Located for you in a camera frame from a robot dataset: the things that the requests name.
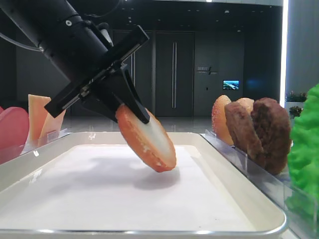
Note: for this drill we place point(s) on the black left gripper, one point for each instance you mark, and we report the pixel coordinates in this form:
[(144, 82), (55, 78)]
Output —
[(109, 85)]

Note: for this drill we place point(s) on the bread slice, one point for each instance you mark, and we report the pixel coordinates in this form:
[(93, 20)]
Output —
[(219, 120), (247, 103), (150, 141)]

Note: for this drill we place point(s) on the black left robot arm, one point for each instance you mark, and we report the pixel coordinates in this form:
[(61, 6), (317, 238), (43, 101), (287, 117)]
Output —
[(79, 49)]

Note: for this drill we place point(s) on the orange cheese slice front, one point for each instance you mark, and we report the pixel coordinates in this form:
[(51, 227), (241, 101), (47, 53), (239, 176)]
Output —
[(52, 124)]

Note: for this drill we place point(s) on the orange cheese slice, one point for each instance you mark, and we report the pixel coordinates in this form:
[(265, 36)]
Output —
[(52, 124), (37, 115)]

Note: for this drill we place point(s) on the orange cheese slice rear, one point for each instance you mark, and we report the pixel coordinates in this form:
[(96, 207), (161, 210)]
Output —
[(37, 115)]

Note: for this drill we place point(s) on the brown meat patty rear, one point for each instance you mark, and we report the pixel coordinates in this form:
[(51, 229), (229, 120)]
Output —
[(242, 132)]

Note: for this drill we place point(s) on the brown meat patty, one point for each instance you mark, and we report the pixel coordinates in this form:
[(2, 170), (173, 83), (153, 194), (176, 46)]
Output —
[(242, 132), (272, 125)]

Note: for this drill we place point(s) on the brown meat patty front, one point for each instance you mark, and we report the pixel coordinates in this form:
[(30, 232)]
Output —
[(272, 125)]

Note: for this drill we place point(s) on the green lettuce leaf front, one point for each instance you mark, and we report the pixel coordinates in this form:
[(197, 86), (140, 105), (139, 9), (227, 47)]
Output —
[(303, 159)]

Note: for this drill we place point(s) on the dark double door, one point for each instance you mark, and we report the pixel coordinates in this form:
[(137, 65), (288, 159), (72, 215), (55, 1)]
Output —
[(162, 72)]

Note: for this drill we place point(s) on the white rectangular tray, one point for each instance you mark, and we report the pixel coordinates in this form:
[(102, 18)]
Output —
[(90, 185)]

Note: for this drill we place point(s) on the clear left holder rack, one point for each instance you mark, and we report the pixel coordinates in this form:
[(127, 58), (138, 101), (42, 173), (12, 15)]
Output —
[(13, 152)]

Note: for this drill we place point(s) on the potted plants on shelf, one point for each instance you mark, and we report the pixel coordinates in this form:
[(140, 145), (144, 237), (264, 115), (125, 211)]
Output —
[(295, 103)]

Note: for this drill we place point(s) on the clear patty holder rack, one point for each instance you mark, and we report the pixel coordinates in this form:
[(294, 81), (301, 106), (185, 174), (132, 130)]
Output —
[(278, 188)]

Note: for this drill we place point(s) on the wall display screen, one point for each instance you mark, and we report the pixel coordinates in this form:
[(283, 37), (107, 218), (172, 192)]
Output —
[(231, 85)]

